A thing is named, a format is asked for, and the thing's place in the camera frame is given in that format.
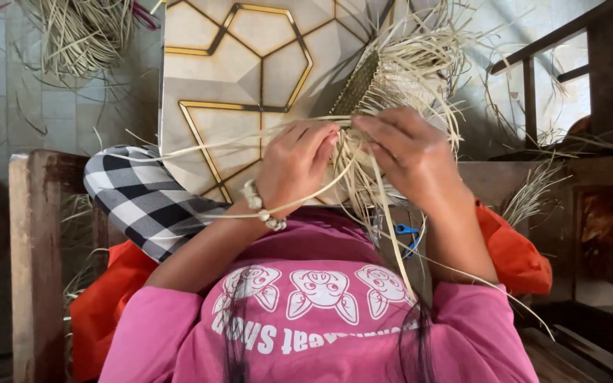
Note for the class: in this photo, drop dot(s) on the pink printed shirt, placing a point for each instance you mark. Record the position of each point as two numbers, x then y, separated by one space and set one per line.
317 330

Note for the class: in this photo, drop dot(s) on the orange cloth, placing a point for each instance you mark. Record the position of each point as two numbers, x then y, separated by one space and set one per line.
104 303

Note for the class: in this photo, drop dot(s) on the person's left hand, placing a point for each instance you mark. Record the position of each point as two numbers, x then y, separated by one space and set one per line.
290 165

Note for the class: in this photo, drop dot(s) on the person's right hand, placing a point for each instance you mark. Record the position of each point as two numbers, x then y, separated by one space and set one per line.
418 159

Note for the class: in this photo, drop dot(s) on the brown wooden cabinet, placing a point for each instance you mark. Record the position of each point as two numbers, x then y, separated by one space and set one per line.
599 228

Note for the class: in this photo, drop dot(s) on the person's right fingers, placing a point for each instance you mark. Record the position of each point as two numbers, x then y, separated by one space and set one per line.
374 133

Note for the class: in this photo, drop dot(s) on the black white checkered cloth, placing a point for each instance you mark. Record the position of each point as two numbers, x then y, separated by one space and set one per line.
141 202

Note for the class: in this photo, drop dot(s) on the worn wooden bench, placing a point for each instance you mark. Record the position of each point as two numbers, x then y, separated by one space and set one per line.
35 255

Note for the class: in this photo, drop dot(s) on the pink dyed straw strips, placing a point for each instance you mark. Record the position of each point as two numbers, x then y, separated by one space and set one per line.
144 13

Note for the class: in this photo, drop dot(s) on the heap of loose straw strips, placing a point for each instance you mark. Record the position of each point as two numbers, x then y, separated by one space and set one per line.
530 197

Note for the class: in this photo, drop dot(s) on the dark wooden chair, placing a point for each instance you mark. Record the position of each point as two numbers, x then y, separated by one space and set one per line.
607 64

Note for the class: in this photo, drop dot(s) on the person's left fingers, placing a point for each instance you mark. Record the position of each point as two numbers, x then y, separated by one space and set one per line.
323 139

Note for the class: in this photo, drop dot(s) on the half-woven straw basket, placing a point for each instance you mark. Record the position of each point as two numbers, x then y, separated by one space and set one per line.
391 80

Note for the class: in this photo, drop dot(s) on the hexagon patterned tile board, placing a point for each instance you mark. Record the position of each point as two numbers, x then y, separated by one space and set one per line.
242 80

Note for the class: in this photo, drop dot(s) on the bundle of pale straw strips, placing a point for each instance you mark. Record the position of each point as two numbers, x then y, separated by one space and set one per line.
83 32

